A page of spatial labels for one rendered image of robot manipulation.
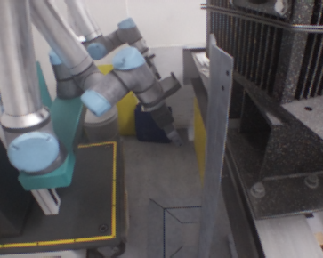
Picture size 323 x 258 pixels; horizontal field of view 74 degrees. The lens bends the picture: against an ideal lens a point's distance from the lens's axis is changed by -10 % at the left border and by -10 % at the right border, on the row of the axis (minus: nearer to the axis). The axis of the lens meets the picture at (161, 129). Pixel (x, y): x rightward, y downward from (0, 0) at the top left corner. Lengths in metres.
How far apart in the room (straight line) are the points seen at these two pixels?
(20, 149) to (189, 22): 1.48
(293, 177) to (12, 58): 0.79
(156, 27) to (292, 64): 1.29
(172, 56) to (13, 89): 1.38
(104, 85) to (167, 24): 1.23
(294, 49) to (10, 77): 0.61
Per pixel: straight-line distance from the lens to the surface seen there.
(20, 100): 0.54
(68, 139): 0.89
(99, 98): 0.59
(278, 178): 0.77
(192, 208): 1.46
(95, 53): 1.01
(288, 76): 0.63
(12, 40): 0.51
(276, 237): 0.66
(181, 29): 1.79
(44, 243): 1.14
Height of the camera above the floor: 1.21
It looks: 35 degrees down
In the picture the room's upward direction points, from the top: 5 degrees counter-clockwise
